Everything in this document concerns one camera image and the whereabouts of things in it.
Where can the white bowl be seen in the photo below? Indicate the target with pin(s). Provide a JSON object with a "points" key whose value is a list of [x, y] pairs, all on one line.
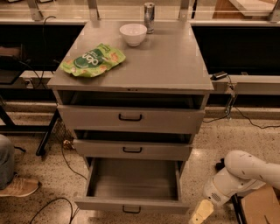
{"points": [[133, 34]]}

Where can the grey bottom drawer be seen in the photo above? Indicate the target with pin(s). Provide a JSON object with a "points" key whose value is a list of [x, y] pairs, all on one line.
{"points": [[133, 186]]}

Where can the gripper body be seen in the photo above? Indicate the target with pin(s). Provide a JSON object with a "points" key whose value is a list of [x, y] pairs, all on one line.
{"points": [[215, 192]]}

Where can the black table frame leg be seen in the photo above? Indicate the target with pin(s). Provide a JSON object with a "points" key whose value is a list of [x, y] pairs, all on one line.
{"points": [[9, 127]]}

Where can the tan sneaker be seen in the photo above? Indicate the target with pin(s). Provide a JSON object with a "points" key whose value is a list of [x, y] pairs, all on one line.
{"points": [[20, 187]]}

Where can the grey drawer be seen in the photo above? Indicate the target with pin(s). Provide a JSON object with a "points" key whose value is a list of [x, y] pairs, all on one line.
{"points": [[137, 145], [133, 186], [131, 112]]}

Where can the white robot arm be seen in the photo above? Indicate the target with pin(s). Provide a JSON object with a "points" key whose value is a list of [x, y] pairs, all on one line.
{"points": [[241, 172]]}

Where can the grey top drawer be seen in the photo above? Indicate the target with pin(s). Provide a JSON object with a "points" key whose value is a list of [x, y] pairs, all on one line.
{"points": [[131, 112]]}

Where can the black metal stand leg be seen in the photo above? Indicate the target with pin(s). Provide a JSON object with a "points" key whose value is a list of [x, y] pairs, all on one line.
{"points": [[235, 199]]}

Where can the grey trouser leg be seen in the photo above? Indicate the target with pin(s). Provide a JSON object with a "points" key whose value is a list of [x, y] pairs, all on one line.
{"points": [[7, 161]]}

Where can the silver drink can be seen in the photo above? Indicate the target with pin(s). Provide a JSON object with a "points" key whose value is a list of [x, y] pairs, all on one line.
{"points": [[149, 14]]}

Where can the grey middle drawer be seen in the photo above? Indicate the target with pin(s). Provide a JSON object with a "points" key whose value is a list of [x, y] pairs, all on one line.
{"points": [[137, 145]]}

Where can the black power adapter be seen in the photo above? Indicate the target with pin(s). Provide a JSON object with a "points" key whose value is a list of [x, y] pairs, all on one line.
{"points": [[218, 76]]}

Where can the green chip bag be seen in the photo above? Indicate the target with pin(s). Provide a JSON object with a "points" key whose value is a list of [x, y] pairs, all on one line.
{"points": [[94, 62]]}

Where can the grey drawer cabinet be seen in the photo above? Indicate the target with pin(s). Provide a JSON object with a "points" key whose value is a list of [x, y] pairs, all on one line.
{"points": [[168, 61]]}

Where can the cardboard box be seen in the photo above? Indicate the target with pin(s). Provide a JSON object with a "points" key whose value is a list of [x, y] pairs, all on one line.
{"points": [[261, 206]]}

